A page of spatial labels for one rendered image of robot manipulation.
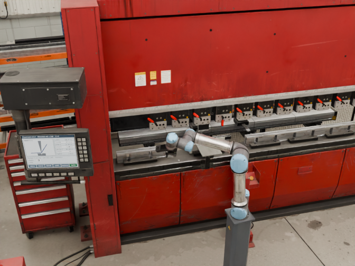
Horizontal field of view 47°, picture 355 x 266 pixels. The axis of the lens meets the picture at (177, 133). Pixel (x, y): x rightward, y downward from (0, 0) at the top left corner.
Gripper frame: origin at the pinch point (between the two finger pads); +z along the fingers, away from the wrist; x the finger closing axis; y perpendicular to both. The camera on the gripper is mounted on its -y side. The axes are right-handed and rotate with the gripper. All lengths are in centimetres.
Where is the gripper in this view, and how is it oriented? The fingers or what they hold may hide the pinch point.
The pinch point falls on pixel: (166, 155)
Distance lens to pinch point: 315.6
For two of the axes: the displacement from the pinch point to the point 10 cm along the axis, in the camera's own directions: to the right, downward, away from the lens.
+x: 0.6, -9.0, 4.4
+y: 9.9, 0.9, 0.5
